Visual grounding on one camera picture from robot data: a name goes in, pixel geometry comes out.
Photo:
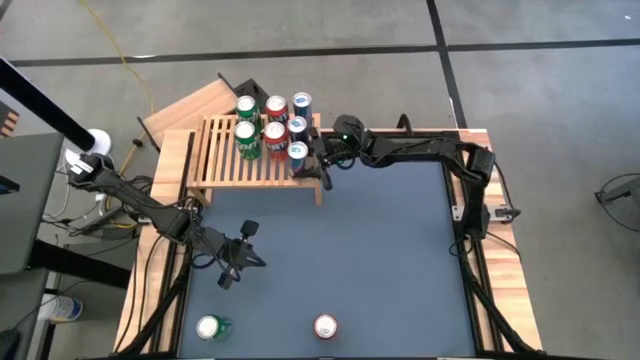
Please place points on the white blue canister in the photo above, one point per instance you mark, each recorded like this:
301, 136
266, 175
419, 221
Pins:
62, 309

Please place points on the orange black striped object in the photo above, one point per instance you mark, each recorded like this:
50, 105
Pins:
7, 122

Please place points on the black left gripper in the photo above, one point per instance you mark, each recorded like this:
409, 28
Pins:
232, 252

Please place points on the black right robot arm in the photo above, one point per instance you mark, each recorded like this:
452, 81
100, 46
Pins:
415, 147

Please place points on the black arched hook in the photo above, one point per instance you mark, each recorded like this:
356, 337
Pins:
402, 120

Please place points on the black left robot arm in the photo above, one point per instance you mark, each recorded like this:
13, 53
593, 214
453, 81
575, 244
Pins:
150, 212

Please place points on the white round pole base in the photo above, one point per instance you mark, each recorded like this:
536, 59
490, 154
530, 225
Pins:
102, 142

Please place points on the black clamp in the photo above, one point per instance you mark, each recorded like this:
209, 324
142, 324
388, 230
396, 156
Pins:
506, 213

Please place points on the green Sprite can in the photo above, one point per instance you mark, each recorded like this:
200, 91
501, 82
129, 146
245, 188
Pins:
246, 106
215, 328
247, 142

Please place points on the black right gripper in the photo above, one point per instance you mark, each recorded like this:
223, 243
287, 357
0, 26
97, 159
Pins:
327, 150

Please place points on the wooden board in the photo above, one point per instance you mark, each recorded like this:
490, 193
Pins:
195, 107

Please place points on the grey desk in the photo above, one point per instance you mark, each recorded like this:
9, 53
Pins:
30, 210

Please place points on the white metal bracket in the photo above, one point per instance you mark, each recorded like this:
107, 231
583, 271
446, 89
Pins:
456, 214

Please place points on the blue silver Red Bull can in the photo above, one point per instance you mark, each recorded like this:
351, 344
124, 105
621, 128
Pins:
298, 127
302, 102
298, 155

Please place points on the grey stand foot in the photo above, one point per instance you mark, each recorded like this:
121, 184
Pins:
625, 190

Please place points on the red Fanta strawberry can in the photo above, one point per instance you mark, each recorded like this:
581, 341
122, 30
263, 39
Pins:
276, 107
325, 327
276, 142

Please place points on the black pole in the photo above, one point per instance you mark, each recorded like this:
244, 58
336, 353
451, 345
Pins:
45, 105

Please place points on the wooden slatted shelf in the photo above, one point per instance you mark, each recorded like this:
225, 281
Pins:
225, 160

